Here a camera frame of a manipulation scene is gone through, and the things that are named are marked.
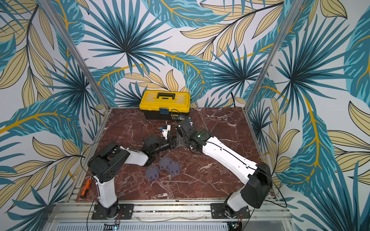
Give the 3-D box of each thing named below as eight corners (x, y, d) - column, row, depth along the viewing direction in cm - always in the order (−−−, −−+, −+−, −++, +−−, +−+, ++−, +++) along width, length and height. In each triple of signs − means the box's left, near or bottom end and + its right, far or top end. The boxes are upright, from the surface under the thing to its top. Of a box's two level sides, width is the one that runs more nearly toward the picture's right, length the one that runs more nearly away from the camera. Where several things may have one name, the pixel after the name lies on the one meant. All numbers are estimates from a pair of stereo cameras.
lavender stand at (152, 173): (145, 180, 85) (144, 179, 84) (147, 167, 90) (146, 166, 89) (158, 180, 85) (158, 179, 84) (160, 167, 90) (159, 166, 89)
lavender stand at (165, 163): (159, 169, 90) (159, 168, 88) (160, 159, 94) (160, 157, 92) (169, 169, 90) (169, 168, 88) (170, 159, 94) (170, 157, 92)
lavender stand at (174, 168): (169, 174, 88) (168, 173, 86) (170, 162, 92) (169, 161, 91) (179, 174, 88) (179, 173, 86) (180, 162, 93) (180, 161, 91)
